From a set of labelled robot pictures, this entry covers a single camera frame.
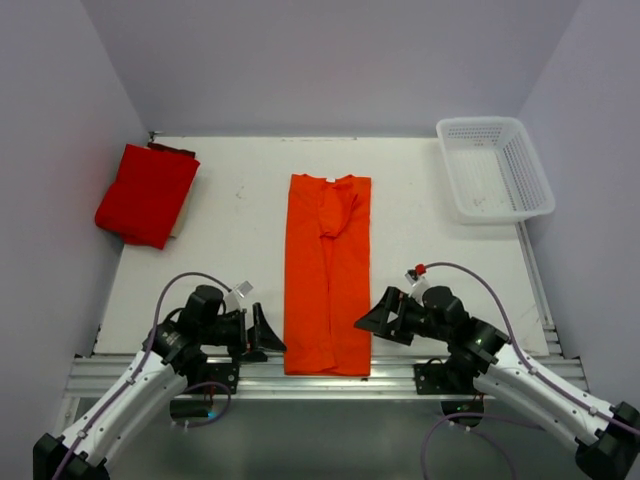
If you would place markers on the folded red t shirt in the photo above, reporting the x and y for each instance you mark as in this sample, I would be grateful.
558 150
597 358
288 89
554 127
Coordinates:
143 203

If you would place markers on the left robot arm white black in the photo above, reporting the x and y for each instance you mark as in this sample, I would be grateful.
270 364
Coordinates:
195 349

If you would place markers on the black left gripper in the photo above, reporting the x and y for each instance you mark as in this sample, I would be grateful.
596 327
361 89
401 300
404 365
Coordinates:
259 335

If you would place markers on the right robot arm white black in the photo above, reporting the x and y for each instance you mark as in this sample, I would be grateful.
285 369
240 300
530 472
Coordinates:
483 359

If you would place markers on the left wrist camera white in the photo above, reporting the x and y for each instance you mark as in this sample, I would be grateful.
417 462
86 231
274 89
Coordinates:
233 299

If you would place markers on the white plastic basket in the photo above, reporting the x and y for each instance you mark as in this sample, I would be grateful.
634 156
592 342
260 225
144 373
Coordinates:
494 173

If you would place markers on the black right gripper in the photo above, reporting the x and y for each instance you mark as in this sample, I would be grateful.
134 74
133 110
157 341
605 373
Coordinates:
376 320

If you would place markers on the orange t shirt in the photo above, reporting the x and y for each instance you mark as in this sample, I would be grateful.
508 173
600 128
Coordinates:
327 276

